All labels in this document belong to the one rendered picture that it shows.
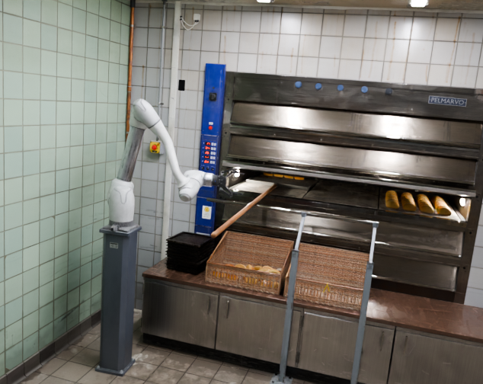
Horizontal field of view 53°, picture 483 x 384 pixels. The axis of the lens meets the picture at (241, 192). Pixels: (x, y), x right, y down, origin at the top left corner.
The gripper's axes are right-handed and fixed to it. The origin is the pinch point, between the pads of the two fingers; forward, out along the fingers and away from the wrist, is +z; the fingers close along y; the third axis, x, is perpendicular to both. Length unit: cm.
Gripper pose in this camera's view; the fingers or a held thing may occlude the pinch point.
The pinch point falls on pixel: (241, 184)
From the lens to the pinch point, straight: 324.7
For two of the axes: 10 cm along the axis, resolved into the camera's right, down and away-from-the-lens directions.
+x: -2.6, 1.5, -9.5
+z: 9.6, 1.3, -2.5
